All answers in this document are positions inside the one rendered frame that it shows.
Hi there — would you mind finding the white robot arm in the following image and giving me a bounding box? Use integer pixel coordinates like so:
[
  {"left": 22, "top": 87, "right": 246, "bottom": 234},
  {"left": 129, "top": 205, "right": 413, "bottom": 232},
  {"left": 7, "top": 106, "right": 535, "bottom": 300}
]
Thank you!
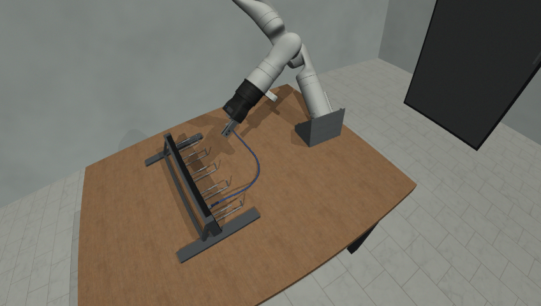
[{"left": 232, "top": 0, "right": 333, "bottom": 119}]

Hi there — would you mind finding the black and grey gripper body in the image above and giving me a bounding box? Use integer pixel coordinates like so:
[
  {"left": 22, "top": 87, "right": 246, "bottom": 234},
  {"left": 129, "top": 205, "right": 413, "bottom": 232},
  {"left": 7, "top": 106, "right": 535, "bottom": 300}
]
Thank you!
[{"left": 223, "top": 68, "right": 278, "bottom": 124}]

